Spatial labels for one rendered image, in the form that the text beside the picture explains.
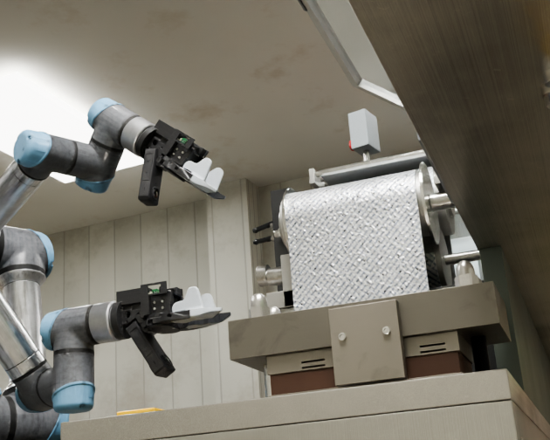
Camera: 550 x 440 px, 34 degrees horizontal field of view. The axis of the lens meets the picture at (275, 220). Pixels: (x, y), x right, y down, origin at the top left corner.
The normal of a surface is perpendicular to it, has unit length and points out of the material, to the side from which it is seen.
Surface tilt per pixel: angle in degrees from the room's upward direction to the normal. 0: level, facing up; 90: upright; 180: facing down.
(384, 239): 90
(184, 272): 90
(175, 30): 180
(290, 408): 90
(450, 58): 180
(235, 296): 90
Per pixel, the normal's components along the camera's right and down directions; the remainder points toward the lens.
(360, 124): -0.54, -0.24
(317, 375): -0.34, -0.29
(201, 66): 0.07, 0.94
